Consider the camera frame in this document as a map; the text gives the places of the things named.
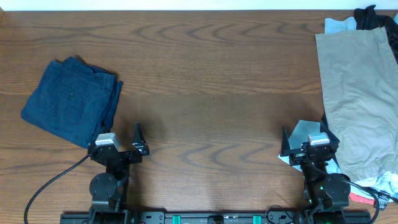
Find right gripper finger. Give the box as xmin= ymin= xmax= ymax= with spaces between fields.
xmin=281 ymin=127 xmax=290 ymax=151
xmin=320 ymin=120 xmax=339 ymax=144

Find khaki shorts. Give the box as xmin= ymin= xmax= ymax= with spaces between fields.
xmin=315 ymin=27 xmax=397 ymax=181

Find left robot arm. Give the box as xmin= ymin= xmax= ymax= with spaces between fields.
xmin=88 ymin=122 xmax=149 ymax=224

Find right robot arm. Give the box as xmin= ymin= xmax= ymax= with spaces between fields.
xmin=281 ymin=121 xmax=351 ymax=224

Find light blue garment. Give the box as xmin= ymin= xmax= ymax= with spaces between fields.
xmin=278 ymin=17 xmax=356 ymax=164

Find red pink garment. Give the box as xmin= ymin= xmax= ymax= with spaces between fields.
xmin=349 ymin=192 xmax=374 ymax=205

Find light plaid garment with tag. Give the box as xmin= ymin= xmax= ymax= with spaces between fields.
xmin=351 ymin=171 xmax=397 ymax=211

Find folded navy blue shorts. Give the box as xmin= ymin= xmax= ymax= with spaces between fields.
xmin=21 ymin=57 xmax=123 ymax=148

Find black patterned garment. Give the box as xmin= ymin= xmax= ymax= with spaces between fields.
xmin=354 ymin=5 xmax=397 ymax=60

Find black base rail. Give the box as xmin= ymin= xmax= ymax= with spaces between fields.
xmin=60 ymin=210 xmax=371 ymax=224

